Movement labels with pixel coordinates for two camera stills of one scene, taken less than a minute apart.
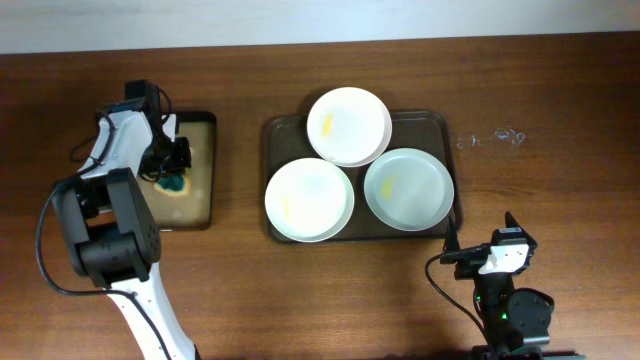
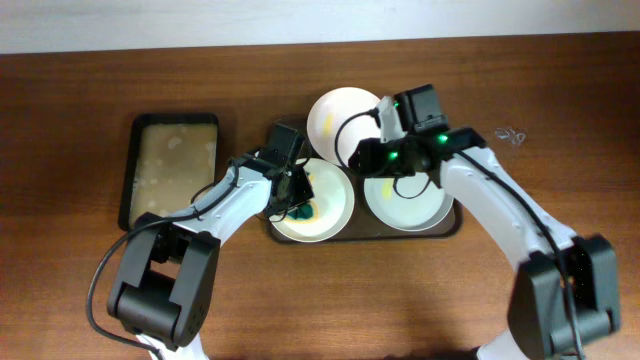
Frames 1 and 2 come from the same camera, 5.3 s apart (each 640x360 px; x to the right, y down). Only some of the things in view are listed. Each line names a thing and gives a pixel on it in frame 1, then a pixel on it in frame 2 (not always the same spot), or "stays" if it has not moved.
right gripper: [467, 269] -> [371, 156]
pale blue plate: [408, 189] stays
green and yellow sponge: [174, 184] -> [302, 211]
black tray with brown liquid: [186, 199] stays
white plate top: [349, 127] stays
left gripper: [183, 163] -> [306, 194]
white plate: [309, 200] stays
